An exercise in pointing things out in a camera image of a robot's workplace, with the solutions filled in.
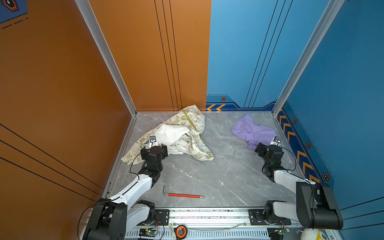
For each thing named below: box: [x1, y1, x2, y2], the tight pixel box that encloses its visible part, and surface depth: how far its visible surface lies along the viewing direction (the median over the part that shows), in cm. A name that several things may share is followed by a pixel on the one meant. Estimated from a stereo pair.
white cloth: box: [155, 124, 190, 146], surface depth 93 cm
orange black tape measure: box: [174, 225, 188, 240], surface depth 69 cm
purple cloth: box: [231, 114, 277, 150], surface depth 107 cm
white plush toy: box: [300, 228, 329, 240], surface depth 65 cm
